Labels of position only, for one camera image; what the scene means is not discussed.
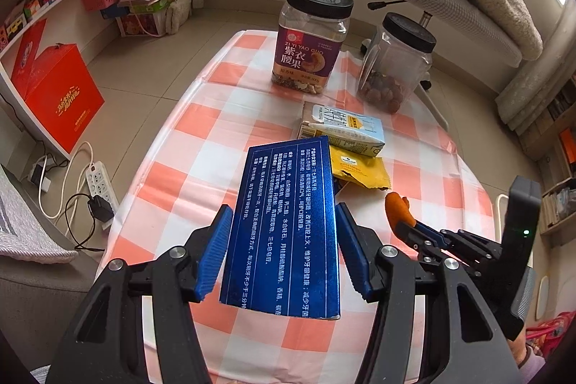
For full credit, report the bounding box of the wooden desk shelf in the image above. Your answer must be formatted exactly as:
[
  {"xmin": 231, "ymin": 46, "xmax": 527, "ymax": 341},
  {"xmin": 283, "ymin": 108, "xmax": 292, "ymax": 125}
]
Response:
[{"xmin": 520, "ymin": 77, "xmax": 576, "ymax": 247}]

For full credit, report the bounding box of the person's right hand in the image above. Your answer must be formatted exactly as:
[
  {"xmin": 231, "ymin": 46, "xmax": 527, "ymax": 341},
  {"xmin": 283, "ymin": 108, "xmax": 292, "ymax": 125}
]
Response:
[{"xmin": 508, "ymin": 327, "xmax": 546, "ymax": 383}]

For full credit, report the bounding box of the pink checkered tablecloth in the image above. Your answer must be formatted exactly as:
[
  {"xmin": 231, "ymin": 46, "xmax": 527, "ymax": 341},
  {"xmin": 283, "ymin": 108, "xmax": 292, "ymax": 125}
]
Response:
[{"xmin": 104, "ymin": 30, "xmax": 494, "ymax": 383}]

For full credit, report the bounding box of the yellow snack packet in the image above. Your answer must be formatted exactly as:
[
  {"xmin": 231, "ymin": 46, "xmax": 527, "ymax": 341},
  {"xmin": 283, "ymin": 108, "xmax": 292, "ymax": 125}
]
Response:
[{"xmin": 329, "ymin": 145, "xmax": 391, "ymax": 190}]

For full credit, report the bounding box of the grey sofa cushion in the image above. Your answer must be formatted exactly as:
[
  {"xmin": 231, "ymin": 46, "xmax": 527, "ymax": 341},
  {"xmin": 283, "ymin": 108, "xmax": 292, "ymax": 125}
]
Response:
[{"xmin": 0, "ymin": 168, "xmax": 78, "ymax": 264}]

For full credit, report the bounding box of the clear jar with chestnuts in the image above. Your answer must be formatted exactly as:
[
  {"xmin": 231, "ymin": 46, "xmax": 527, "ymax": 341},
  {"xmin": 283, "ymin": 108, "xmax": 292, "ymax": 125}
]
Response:
[{"xmin": 357, "ymin": 13, "xmax": 436, "ymax": 114}]

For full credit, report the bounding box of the black power adapter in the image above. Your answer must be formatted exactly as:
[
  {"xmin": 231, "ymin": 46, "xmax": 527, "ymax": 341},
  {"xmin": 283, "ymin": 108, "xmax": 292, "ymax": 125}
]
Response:
[{"xmin": 88, "ymin": 195, "xmax": 114, "ymax": 223}]

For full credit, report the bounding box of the blue cardboard box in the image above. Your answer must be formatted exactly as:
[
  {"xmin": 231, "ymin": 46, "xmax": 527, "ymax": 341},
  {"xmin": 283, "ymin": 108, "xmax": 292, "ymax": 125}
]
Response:
[{"xmin": 220, "ymin": 136, "xmax": 341, "ymax": 320}]

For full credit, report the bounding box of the white power strip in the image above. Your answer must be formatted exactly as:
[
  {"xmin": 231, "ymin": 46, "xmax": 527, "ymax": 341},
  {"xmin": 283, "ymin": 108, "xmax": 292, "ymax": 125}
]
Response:
[{"xmin": 85, "ymin": 161, "xmax": 119, "ymax": 231}]

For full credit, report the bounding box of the small orange peel piece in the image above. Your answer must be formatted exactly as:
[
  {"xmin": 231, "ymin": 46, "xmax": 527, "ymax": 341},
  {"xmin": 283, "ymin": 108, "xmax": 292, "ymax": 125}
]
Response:
[{"xmin": 384, "ymin": 192, "xmax": 416, "ymax": 239}]

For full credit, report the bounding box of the red gift box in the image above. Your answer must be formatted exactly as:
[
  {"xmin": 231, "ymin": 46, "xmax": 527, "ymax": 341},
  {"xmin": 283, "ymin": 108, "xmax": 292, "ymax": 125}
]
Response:
[{"xmin": 11, "ymin": 18, "xmax": 104, "ymax": 153}]

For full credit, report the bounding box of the purple label nut jar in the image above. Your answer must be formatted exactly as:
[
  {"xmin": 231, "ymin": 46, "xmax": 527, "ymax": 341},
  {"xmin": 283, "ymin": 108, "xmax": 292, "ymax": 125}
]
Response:
[{"xmin": 271, "ymin": 0, "xmax": 354, "ymax": 95}]

